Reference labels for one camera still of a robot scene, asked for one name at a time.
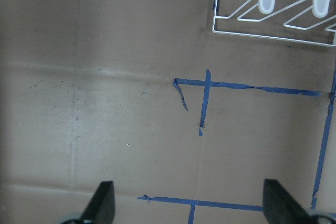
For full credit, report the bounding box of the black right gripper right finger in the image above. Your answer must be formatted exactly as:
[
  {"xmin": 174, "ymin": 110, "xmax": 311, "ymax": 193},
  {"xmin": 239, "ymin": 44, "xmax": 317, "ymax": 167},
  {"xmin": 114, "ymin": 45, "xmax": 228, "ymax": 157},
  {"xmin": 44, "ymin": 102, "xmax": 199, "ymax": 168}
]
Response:
[{"xmin": 262, "ymin": 179, "xmax": 311, "ymax": 223}]

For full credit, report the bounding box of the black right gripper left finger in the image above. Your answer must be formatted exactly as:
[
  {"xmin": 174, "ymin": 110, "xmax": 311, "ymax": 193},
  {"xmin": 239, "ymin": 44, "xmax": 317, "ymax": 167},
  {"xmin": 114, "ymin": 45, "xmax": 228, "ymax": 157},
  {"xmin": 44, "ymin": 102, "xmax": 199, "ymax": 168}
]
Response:
[{"xmin": 80, "ymin": 181, "xmax": 115, "ymax": 224}]

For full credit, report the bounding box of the white wire cup rack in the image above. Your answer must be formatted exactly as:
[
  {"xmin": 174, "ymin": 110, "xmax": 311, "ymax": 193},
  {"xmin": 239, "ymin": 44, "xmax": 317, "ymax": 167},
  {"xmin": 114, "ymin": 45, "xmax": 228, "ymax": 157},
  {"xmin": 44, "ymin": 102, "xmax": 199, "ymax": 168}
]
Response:
[{"xmin": 212, "ymin": 0, "xmax": 335, "ymax": 48}]

